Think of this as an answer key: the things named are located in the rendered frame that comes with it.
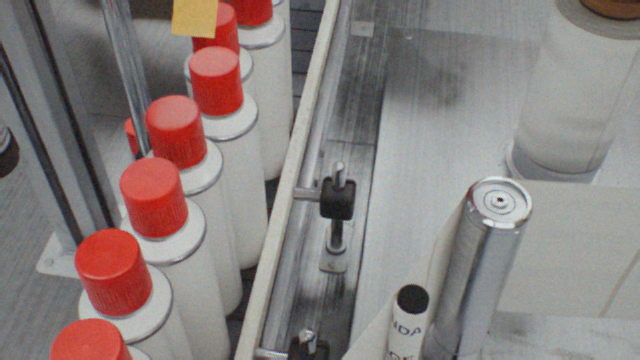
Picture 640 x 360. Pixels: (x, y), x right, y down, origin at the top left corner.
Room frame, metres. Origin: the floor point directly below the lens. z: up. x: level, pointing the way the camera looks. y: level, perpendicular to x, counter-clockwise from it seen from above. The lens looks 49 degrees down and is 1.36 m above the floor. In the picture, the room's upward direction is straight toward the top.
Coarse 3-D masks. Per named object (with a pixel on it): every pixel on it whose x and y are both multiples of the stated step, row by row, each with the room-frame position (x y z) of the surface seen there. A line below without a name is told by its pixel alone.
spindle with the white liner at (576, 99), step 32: (576, 0) 0.44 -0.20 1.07; (608, 0) 0.42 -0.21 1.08; (576, 32) 0.42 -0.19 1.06; (608, 32) 0.41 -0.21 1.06; (544, 64) 0.44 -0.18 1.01; (576, 64) 0.41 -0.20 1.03; (608, 64) 0.40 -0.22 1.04; (544, 96) 0.43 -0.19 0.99; (576, 96) 0.41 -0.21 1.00; (608, 96) 0.40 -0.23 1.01; (544, 128) 0.42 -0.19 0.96; (576, 128) 0.40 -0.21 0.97; (608, 128) 0.41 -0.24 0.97; (512, 160) 0.44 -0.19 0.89; (544, 160) 0.41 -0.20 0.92; (576, 160) 0.40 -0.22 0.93
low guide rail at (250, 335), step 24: (336, 0) 0.67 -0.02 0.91; (312, 72) 0.54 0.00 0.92; (312, 96) 0.50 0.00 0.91; (288, 168) 0.41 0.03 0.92; (288, 192) 0.38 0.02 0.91; (288, 216) 0.37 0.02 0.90; (264, 264) 0.31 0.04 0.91; (264, 288) 0.29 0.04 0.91; (264, 312) 0.27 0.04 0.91; (240, 336) 0.24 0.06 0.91
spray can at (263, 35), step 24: (240, 0) 0.43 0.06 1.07; (264, 0) 0.43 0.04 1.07; (240, 24) 0.43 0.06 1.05; (264, 24) 0.43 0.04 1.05; (264, 48) 0.42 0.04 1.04; (264, 72) 0.42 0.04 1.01; (264, 96) 0.42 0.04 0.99; (264, 120) 0.42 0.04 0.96; (288, 120) 0.44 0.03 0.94; (264, 144) 0.42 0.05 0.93; (288, 144) 0.44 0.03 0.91; (264, 168) 0.42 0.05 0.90
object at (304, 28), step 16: (304, 0) 0.72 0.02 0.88; (320, 0) 0.72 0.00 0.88; (304, 16) 0.69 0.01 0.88; (320, 16) 0.69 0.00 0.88; (304, 32) 0.65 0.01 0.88; (304, 48) 0.62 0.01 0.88; (304, 64) 0.60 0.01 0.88; (304, 80) 0.57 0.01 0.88; (272, 192) 0.41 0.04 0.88; (272, 208) 0.39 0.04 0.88; (256, 272) 0.32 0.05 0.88; (272, 288) 0.33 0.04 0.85; (240, 320) 0.28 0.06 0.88
